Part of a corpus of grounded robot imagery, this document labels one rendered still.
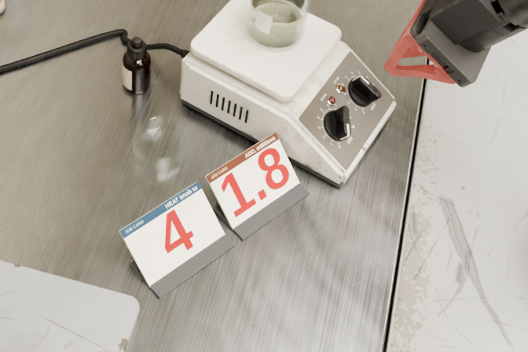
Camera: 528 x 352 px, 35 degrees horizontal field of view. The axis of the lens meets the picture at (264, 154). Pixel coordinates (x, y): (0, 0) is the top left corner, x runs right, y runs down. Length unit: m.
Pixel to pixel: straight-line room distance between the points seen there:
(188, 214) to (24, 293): 0.16
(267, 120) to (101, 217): 0.19
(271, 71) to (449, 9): 0.20
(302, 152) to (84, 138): 0.22
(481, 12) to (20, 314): 0.46
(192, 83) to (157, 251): 0.19
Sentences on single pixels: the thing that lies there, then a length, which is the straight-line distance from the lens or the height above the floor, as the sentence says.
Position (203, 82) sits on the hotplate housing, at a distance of 0.85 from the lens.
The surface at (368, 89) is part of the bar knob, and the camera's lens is 0.87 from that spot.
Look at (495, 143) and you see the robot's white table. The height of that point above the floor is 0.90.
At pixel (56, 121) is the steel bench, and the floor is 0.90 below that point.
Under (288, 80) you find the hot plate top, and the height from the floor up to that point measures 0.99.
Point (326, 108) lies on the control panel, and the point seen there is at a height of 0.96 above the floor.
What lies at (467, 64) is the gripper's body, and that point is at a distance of 0.75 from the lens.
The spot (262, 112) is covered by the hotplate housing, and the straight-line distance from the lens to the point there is 0.83.
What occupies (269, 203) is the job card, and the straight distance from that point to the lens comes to 0.83.
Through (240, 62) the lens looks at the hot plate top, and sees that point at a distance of 0.83.
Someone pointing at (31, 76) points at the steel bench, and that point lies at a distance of 0.93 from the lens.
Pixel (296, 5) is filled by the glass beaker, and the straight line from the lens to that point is 0.80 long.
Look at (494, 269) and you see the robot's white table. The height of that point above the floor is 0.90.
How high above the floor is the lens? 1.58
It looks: 52 degrees down
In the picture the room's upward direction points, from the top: 12 degrees clockwise
